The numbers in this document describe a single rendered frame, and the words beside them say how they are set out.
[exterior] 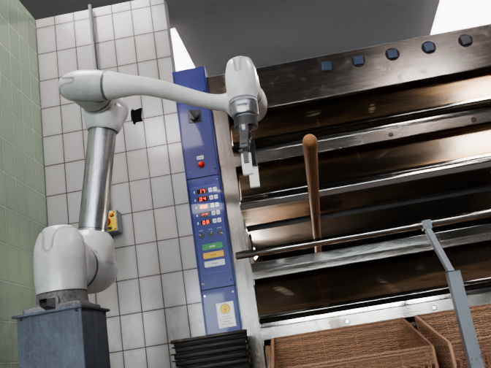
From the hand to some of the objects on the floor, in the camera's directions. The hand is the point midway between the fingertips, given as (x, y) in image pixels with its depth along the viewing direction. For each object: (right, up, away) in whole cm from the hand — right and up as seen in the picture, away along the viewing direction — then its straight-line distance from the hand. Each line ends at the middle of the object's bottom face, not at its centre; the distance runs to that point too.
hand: (251, 177), depth 188 cm
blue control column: (+13, -176, +135) cm, 222 cm away
